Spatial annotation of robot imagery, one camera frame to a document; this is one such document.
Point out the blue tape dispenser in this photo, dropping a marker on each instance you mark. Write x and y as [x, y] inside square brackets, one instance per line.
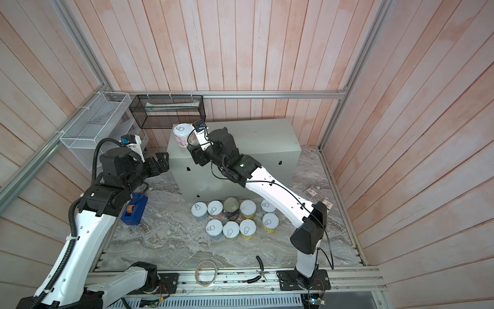
[135, 209]

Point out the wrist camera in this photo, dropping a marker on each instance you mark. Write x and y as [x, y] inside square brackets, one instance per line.
[201, 134]
[135, 143]

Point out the open-top dark metal can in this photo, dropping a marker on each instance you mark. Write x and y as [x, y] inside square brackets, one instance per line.
[231, 208]

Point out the small card box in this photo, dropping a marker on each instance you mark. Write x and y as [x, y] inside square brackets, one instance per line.
[329, 205]

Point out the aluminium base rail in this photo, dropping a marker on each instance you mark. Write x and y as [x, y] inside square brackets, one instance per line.
[341, 287]

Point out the grey metal cabinet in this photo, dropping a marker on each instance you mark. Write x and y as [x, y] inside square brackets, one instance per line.
[238, 146]

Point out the left aluminium wall rail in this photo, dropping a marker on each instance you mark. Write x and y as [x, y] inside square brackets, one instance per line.
[18, 182]

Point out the blue can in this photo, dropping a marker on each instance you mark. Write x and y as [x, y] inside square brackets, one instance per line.
[214, 229]

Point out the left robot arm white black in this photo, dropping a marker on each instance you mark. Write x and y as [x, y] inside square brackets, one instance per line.
[118, 169]

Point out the pink labelled can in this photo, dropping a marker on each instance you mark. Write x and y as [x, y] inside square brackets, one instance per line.
[181, 133]

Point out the horizontal aluminium wall rail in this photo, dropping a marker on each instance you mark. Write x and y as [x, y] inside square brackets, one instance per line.
[261, 94]

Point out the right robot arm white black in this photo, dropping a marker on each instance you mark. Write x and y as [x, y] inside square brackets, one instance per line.
[309, 219]

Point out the white wire mesh shelf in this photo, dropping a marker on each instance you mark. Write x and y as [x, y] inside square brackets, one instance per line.
[105, 116]

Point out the green can front middle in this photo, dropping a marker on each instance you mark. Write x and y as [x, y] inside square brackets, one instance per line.
[231, 230]

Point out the yellow labelled can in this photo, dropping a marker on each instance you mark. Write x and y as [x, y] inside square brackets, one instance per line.
[270, 223]

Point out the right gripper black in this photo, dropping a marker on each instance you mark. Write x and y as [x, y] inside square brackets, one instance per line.
[200, 156]

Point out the yellow can back row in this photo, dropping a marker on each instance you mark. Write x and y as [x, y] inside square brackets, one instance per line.
[248, 210]

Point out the black mesh basket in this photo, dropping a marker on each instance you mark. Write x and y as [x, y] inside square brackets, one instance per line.
[165, 111]

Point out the black pliers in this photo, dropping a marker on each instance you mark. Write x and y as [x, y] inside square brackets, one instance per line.
[260, 273]

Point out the teal labelled can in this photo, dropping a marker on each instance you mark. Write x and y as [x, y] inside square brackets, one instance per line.
[200, 211]

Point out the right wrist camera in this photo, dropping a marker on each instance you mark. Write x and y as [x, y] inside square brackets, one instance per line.
[201, 134]

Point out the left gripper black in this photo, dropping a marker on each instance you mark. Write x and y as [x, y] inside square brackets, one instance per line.
[164, 163]

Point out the clear paper clip box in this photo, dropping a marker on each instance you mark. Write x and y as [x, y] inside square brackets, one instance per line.
[310, 193]

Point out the yellow can front right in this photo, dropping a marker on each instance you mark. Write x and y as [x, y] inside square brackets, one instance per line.
[247, 229]

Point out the teal can back right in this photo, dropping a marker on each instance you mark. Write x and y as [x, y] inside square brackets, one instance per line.
[267, 207]

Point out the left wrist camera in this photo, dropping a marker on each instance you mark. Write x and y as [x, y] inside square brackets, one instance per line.
[135, 143]

